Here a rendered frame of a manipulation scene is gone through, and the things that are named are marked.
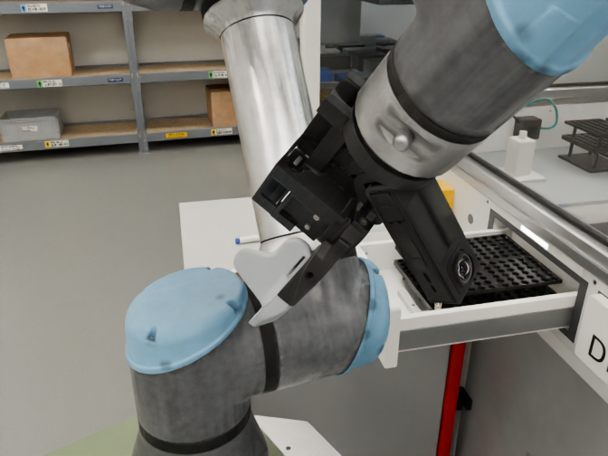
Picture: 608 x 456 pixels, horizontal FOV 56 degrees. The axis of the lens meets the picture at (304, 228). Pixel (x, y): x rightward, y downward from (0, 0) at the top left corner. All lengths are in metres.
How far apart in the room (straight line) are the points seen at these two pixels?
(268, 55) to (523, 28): 0.40
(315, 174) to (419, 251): 0.09
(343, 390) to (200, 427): 0.70
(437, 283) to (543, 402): 0.77
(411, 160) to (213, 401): 0.32
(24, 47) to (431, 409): 3.86
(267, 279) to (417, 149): 0.18
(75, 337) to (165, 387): 1.96
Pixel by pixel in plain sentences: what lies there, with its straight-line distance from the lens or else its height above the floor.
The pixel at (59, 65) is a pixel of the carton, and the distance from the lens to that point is 4.58.
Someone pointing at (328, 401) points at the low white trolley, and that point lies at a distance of 1.26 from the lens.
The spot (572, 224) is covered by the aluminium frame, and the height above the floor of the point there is 0.99.
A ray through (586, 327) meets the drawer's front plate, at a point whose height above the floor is 0.88.
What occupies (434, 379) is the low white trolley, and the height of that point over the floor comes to 0.55.
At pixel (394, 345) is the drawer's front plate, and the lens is 0.87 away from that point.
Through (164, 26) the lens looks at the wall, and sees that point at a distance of 4.96.
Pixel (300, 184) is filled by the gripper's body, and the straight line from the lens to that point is 0.39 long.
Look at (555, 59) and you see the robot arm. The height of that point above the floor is 1.34.
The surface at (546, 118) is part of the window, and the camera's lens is 1.06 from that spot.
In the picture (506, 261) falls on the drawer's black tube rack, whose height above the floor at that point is 0.90.
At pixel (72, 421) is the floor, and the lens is 2.12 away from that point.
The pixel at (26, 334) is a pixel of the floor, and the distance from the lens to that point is 2.60.
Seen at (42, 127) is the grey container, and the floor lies 0.24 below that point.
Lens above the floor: 1.38
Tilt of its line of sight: 25 degrees down
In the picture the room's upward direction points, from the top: straight up
